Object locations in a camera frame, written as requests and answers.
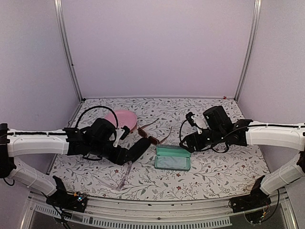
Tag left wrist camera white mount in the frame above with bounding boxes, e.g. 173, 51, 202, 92
113, 126, 130, 147

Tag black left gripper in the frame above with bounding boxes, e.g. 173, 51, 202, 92
90, 141, 133, 166

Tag pink plate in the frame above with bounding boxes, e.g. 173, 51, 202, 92
104, 110, 137, 131

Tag black glasses case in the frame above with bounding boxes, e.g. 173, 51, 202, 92
128, 138, 151, 162

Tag left aluminium frame post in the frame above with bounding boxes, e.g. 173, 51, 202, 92
54, 0, 83, 102

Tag brown sunglasses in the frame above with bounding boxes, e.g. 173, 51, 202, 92
137, 118, 172, 146

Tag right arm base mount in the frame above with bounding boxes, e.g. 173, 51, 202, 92
228, 176, 280, 225

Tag grey case green lining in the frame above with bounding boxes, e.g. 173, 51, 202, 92
154, 144, 191, 171

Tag front aluminium rail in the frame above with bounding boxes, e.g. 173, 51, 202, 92
20, 188, 299, 229

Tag blue-grey cleaning cloth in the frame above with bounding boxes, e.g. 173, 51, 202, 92
155, 156, 189, 170

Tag aluminium frame post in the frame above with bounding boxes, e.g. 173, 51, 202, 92
54, 0, 83, 102
234, 0, 262, 103

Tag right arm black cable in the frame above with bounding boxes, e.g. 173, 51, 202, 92
178, 119, 248, 153

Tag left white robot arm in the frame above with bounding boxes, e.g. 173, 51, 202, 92
0, 118, 132, 207

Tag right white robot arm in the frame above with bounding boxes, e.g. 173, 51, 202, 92
179, 105, 305, 208

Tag clear purple glasses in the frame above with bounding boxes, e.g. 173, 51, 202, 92
96, 161, 132, 191

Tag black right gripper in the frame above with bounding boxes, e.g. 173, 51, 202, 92
180, 128, 225, 153

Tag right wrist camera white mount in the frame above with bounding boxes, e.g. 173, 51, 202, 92
185, 112, 207, 134

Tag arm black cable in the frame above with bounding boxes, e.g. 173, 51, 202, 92
178, 119, 248, 153
75, 105, 120, 134

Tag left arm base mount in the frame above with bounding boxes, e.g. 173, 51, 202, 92
46, 176, 88, 213

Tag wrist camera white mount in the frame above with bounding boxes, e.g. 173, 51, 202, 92
185, 112, 207, 134
113, 126, 130, 147

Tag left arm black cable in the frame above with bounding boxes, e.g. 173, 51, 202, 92
75, 105, 120, 134

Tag right aluminium frame post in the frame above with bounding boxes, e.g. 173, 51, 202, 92
234, 0, 262, 103

